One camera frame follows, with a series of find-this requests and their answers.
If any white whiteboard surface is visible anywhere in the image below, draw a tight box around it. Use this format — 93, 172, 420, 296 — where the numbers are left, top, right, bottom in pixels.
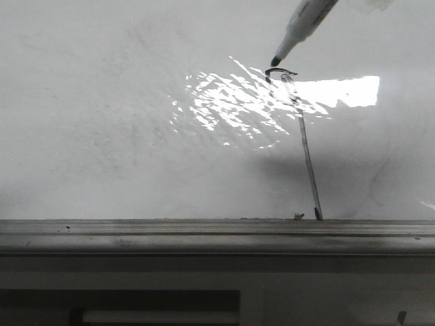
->
1, 1, 434, 220

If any aluminium whiteboard tray rail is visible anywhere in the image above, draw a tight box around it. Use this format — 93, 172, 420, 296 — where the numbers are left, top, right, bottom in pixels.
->
1, 219, 434, 256

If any white whiteboard marker pen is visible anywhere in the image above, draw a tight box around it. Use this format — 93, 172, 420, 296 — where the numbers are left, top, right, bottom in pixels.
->
271, 0, 338, 67

